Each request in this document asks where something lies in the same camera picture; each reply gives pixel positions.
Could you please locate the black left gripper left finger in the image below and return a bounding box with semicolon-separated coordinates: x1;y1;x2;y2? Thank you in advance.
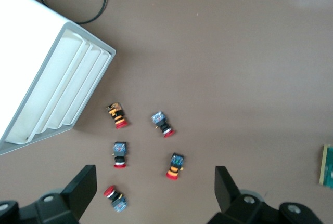
0;165;98;224

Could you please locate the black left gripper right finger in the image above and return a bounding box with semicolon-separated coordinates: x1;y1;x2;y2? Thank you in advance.
208;166;322;224

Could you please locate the green load switch white handle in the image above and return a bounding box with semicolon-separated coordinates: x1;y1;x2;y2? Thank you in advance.
318;144;333;187

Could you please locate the red mushroom button blue block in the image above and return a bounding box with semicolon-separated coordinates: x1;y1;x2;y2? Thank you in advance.
103;185;129;213
151;111;175;138
112;141;129;169

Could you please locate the red button orange collar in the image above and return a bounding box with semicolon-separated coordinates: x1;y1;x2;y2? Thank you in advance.
165;152;186;180

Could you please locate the red mushroom button orange block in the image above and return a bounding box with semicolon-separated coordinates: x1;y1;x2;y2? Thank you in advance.
106;101;129;130

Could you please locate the brown table cover sheet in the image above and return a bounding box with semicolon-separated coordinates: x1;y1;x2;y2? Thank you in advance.
0;0;333;224

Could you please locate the white slotted storage bin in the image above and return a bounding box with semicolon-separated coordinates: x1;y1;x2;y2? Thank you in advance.
0;0;117;156

